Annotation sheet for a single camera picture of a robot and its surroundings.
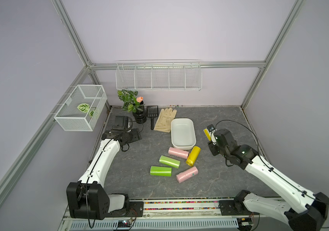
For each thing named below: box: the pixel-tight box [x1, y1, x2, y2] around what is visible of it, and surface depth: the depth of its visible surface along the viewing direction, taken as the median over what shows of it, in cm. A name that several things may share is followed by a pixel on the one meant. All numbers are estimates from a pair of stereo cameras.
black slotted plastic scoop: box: [146, 105, 159, 131], surface depth 118 cm
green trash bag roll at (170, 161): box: [159, 154, 181, 169], surface depth 89 cm
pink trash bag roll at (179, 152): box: [167, 146, 190, 160], surface depth 92 cm
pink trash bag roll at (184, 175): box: [176, 166, 199, 184], surface depth 84 cm
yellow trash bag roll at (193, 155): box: [185, 145, 202, 167], surface depth 92 cm
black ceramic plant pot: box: [132, 100, 147, 124], surface depth 107 cm
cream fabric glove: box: [153, 107, 178, 133], surface depth 114 cm
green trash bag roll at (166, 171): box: [149, 165, 173, 177], surface depth 85 cm
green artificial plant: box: [117, 89, 146, 114], surface depth 93 cm
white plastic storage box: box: [170, 117, 197, 151], surface depth 105 cm
